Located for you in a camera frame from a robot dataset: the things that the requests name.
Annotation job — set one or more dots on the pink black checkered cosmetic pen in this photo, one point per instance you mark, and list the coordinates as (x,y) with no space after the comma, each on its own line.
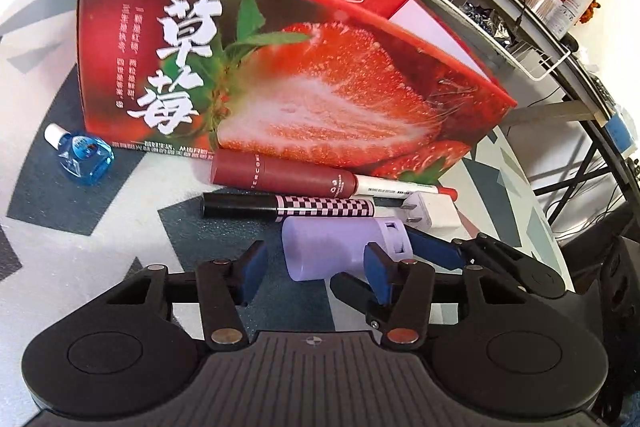
(310,207)

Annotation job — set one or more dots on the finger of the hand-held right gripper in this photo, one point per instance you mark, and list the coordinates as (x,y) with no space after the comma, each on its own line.
(350,289)
(440,249)

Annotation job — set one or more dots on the white marker with red cap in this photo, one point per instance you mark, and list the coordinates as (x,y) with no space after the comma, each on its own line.
(395,187)

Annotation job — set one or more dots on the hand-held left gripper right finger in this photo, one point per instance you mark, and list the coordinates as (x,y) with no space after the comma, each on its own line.
(377,274)

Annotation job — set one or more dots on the blue tissue pack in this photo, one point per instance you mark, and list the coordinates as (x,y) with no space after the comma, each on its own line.
(620,129)

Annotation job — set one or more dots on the pile of foil packets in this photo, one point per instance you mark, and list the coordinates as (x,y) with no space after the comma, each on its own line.
(482,19)

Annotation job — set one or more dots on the blue bottle with white cap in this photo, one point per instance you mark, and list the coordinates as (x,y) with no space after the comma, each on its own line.
(82,154)

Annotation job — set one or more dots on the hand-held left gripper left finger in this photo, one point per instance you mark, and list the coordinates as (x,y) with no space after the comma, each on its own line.
(255,268)

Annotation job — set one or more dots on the white charger plug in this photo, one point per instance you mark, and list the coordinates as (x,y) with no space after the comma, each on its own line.
(430,209)

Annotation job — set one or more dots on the dark red cosmetic tube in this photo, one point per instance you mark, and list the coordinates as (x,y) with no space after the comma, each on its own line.
(280,172)

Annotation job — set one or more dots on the purple plastic device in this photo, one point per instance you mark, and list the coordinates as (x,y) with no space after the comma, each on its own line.
(325,247)

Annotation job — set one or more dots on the red strawberry print cardboard box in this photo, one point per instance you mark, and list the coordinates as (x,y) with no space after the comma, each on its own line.
(300,82)

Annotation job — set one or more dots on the white spray can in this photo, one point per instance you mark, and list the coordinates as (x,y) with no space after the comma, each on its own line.
(572,9)

